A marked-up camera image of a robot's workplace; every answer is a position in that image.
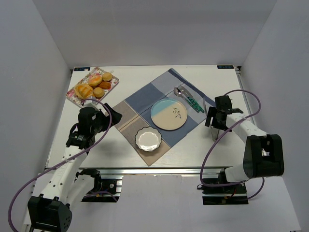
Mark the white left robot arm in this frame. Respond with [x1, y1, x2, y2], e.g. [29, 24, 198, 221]
[28, 103, 122, 232]

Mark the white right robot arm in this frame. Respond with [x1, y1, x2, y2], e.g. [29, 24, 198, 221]
[205, 95, 284, 187]

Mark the long golden bread loaf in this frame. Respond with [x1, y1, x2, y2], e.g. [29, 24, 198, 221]
[74, 83, 94, 99]

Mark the round tan bun bottom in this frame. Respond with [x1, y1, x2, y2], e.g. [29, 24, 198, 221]
[93, 87, 105, 99]

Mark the round tan bun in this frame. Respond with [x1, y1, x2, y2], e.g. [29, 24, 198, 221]
[93, 87, 105, 99]
[102, 72, 113, 82]

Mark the floral serving tray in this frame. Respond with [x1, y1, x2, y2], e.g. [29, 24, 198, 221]
[66, 67, 119, 107]

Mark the brown oval muffin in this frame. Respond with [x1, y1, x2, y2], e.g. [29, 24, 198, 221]
[98, 81, 112, 89]

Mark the white scalloped bowl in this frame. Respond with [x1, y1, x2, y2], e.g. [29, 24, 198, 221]
[135, 127, 162, 152]

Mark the blue table label right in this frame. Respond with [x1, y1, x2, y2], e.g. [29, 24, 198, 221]
[217, 65, 234, 69]

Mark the blue table label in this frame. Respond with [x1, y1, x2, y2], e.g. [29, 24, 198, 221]
[74, 67, 90, 72]
[217, 65, 234, 69]

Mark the blue patchwork placemat cloth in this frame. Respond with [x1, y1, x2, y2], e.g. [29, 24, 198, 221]
[114, 68, 215, 166]

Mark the pink glazed round bun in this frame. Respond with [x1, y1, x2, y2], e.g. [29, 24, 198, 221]
[88, 75, 102, 87]

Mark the round tan bun top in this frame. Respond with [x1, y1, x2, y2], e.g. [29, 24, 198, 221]
[102, 72, 113, 82]

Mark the blue and cream plate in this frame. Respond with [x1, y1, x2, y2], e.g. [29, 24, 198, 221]
[150, 99, 188, 131]

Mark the blue table label left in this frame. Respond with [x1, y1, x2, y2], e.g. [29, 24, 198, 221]
[74, 67, 90, 72]

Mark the green handled knife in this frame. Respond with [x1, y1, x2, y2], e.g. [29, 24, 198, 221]
[184, 89, 204, 113]

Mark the green handled fork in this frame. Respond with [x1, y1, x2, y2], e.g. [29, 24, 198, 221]
[178, 86, 205, 113]

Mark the green handled spoon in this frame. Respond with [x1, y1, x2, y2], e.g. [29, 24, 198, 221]
[174, 87, 199, 112]

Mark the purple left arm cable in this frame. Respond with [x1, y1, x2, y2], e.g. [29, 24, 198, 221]
[7, 97, 113, 232]

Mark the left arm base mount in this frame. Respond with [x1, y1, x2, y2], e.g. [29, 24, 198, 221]
[75, 169, 123, 203]

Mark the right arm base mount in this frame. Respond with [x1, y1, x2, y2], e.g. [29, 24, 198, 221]
[197, 184, 249, 205]

